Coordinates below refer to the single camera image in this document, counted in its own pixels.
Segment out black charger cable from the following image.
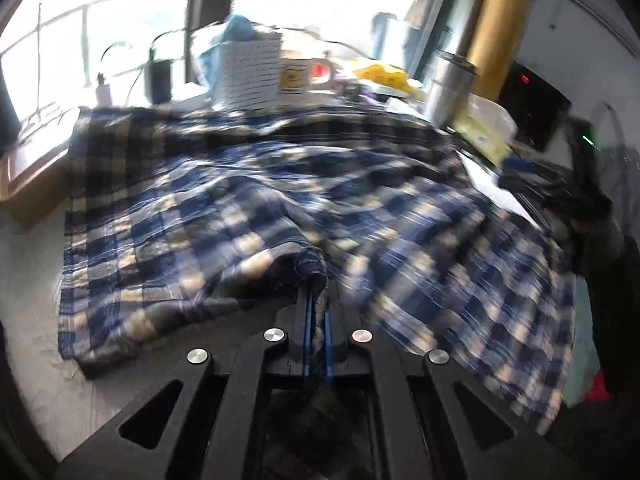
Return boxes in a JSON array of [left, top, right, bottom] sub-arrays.
[[99, 41, 147, 87]]

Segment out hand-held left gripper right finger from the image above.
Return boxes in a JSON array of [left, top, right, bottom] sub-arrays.
[[320, 307, 581, 480]]

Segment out blue plaid pants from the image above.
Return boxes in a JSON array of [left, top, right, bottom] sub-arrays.
[[57, 105, 576, 480]]

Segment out yellow tissue box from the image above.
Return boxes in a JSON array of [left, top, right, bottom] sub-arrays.
[[451, 97, 519, 162]]

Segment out white paper sheet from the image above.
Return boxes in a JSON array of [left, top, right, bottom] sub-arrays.
[[460, 152, 543, 228]]

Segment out black electronic device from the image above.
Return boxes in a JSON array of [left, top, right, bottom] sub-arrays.
[[499, 60, 572, 152]]

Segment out yellow snack packet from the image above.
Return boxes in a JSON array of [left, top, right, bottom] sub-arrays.
[[356, 61, 410, 90]]

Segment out black power bank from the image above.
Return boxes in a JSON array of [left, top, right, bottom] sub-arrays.
[[145, 57, 172, 104]]

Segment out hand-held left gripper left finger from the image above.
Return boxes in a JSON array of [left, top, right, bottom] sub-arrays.
[[55, 285, 316, 480]]

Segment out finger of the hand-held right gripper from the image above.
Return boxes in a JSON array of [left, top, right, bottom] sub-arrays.
[[500, 157, 568, 198]]

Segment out white perforated plastic basket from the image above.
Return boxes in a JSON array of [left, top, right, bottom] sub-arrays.
[[212, 40, 282, 111]]

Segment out yellow curtain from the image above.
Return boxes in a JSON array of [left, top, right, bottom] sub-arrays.
[[467, 0, 540, 102]]

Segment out stainless steel tumbler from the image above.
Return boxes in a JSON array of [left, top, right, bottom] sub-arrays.
[[425, 50, 478, 129]]

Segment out cream cartoon bear mug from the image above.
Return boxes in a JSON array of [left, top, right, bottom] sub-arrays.
[[277, 55, 335, 97]]

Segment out black power bank cable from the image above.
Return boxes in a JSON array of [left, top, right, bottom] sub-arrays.
[[149, 29, 192, 61]]

